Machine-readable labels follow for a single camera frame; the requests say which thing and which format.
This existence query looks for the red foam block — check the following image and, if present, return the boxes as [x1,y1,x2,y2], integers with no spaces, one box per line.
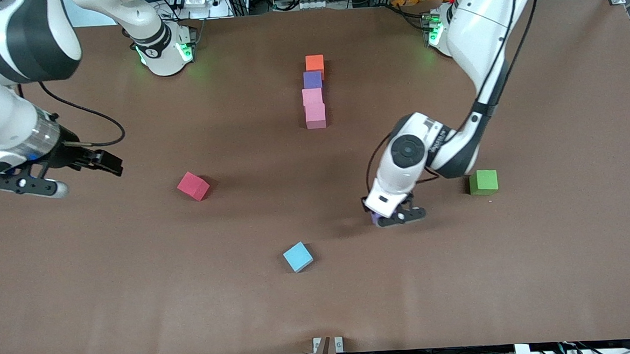
[176,170,211,203]

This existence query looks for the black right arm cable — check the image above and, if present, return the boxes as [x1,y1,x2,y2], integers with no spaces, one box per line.
[38,78,126,150]

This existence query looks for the light blue foam block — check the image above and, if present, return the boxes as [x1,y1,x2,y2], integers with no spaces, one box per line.
[282,241,315,274]

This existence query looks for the brown table cover mat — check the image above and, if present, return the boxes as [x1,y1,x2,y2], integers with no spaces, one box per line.
[0,0,630,354]

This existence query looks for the green foam block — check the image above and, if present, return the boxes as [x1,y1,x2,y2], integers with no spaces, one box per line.
[468,169,500,197]

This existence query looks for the metal table edge bracket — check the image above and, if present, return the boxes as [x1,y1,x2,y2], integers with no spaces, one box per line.
[312,336,344,354]

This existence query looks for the pink foam block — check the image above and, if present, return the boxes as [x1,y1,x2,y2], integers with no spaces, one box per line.
[301,87,324,107]
[304,102,327,130]

